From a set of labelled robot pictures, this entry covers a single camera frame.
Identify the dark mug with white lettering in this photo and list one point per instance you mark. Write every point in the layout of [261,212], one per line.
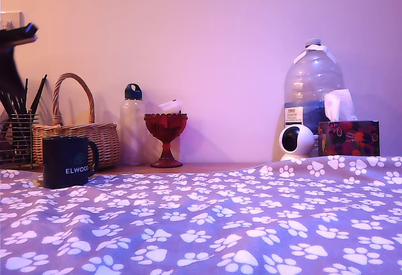
[66,155]

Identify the clear bottle with dark cap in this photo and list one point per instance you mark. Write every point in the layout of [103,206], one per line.
[132,130]

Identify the white packet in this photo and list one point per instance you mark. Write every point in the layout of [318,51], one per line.
[169,107]

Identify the red glass goblet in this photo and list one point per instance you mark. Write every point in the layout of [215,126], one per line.
[166,127]

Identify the paw print cloth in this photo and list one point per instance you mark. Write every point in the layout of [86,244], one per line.
[201,224]

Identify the large clear water bottle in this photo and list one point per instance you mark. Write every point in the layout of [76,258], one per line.
[312,77]

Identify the white tissue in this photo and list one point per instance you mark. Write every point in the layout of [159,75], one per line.
[339,105]

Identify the floral tissue box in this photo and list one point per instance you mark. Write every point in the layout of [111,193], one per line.
[348,138]

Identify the wall switch plate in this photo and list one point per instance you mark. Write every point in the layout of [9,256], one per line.
[12,17]

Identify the small white round camera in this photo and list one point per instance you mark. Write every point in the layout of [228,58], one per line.
[304,137]

